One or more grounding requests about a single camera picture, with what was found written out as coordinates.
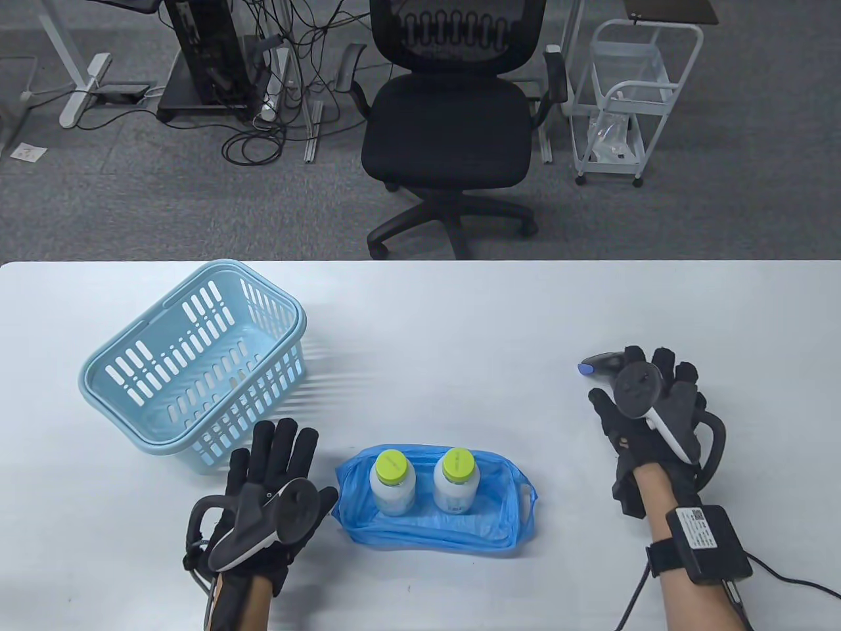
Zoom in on person's right forearm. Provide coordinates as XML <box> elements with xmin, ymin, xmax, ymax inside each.
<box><xmin>632</xmin><ymin>460</ymin><xmax>751</xmax><ymax>631</ymax></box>

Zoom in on black mesh office chair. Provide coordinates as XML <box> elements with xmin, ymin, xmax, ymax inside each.
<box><xmin>334</xmin><ymin>0</ymin><xmax>570</xmax><ymax>261</ymax></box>

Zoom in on person's right hand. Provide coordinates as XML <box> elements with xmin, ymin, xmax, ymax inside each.
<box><xmin>588</xmin><ymin>346</ymin><xmax>708</xmax><ymax>492</ymax></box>

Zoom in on black computer tower stand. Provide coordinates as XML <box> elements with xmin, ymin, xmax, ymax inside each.
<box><xmin>156</xmin><ymin>0</ymin><xmax>274</xmax><ymax>124</ymax></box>

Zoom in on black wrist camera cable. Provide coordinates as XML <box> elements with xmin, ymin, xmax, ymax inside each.
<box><xmin>614</xmin><ymin>551</ymin><xmax>841</xmax><ymax>631</ymax></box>

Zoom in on person's left hand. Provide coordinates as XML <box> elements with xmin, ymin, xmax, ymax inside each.
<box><xmin>184</xmin><ymin>419</ymin><xmax>340</xmax><ymax>599</ymax></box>

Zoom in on clear plastic bag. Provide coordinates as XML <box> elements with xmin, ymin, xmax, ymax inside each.
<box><xmin>587</xmin><ymin>112</ymin><xmax>635</xmax><ymax>162</ymax></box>

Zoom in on white bottle with green lid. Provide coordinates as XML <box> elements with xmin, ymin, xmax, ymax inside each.
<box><xmin>432</xmin><ymin>446</ymin><xmax>477</xmax><ymax>515</ymax></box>
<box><xmin>369</xmin><ymin>448</ymin><xmax>419</xmax><ymax>518</ymax></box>

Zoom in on light blue plastic basket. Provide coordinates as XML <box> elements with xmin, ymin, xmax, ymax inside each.
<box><xmin>79</xmin><ymin>259</ymin><xmax>308</xmax><ymax>473</ymax></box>

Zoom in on white rolling cart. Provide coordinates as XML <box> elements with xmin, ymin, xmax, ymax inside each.
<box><xmin>568</xmin><ymin>18</ymin><xmax>704</xmax><ymax>189</ymax></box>

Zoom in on grey white glove-mounted controller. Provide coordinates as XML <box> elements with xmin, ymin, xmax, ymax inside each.
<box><xmin>577</xmin><ymin>353</ymin><xmax>727</xmax><ymax>492</ymax></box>
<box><xmin>183</xmin><ymin>478</ymin><xmax>324</xmax><ymax>574</ymax></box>

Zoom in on blue transparent plastic bag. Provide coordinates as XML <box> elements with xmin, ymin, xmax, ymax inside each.
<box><xmin>334</xmin><ymin>445</ymin><xmax>539</xmax><ymax>557</ymax></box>

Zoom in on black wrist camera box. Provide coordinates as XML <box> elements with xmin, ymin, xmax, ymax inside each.
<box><xmin>647</xmin><ymin>504</ymin><xmax>754</xmax><ymax>585</ymax></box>

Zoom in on tangle of black floor cables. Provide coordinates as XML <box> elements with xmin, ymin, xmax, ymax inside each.
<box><xmin>220</xmin><ymin>0</ymin><xmax>369</xmax><ymax>166</ymax></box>

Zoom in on white desk leg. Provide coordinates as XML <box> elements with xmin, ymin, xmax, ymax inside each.
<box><xmin>38</xmin><ymin>0</ymin><xmax>113</xmax><ymax>129</ymax></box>

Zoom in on person's left forearm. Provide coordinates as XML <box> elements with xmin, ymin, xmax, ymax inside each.
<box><xmin>212</xmin><ymin>569</ymin><xmax>275</xmax><ymax>631</ymax></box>

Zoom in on black floor socket box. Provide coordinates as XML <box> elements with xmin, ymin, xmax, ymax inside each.
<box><xmin>91</xmin><ymin>83</ymin><xmax>151</xmax><ymax>103</ymax></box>

